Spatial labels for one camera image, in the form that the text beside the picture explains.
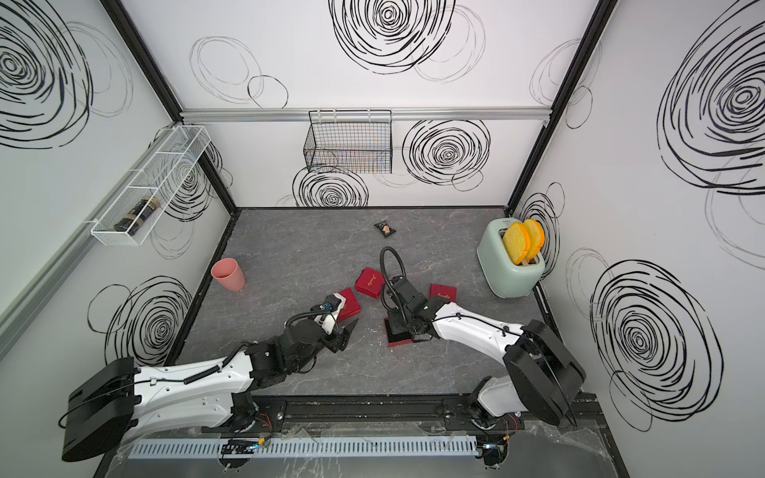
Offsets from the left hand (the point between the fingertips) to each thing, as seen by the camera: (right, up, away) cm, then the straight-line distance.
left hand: (346, 313), depth 79 cm
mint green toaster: (+44, +10, +7) cm, 45 cm away
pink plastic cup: (-37, +9, +10) cm, 39 cm away
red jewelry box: (+5, +6, +17) cm, 19 cm away
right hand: (+14, -4, +7) cm, 16 cm away
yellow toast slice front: (+49, +19, +6) cm, 53 cm away
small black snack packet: (+10, +24, +33) cm, 42 cm away
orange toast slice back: (+53, +20, +3) cm, 57 cm away
